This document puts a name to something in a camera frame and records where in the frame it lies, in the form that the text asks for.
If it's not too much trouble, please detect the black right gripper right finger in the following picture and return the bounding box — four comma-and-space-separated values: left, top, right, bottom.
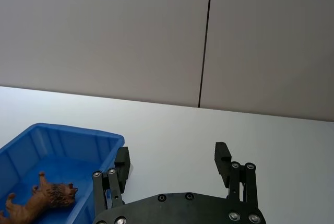
214, 142, 257, 209

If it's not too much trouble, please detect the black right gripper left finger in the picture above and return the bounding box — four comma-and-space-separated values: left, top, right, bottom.
92, 146, 131, 217

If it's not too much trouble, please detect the blue plastic bin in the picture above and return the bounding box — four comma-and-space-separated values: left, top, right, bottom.
0, 122, 125, 224

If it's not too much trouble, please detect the brown toy lion figure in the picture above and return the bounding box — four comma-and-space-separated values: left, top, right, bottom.
0, 171, 79, 224

